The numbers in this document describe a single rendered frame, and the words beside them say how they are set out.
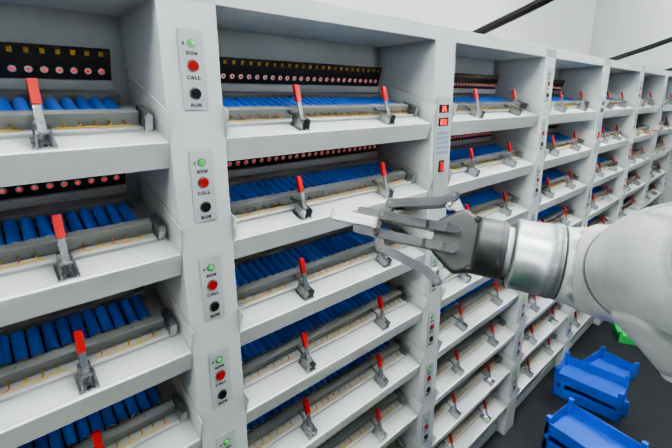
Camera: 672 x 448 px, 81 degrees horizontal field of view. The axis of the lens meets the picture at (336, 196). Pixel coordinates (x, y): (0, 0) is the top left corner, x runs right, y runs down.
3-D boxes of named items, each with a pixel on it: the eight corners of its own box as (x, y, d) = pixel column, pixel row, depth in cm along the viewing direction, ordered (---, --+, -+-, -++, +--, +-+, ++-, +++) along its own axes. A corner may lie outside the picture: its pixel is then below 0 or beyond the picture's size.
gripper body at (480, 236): (498, 285, 53) (429, 268, 56) (510, 223, 54) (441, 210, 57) (503, 284, 46) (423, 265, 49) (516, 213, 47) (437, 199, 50)
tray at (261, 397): (418, 322, 123) (428, 299, 119) (243, 426, 84) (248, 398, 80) (374, 282, 135) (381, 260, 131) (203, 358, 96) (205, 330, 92)
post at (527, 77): (513, 425, 194) (557, 48, 153) (504, 435, 188) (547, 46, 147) (475, 402, 208) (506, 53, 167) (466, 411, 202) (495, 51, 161)
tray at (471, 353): (511, 340, 177) (524, 317, 171) (430, 409, 138) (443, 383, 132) (473, 310, 189) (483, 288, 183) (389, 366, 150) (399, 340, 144)
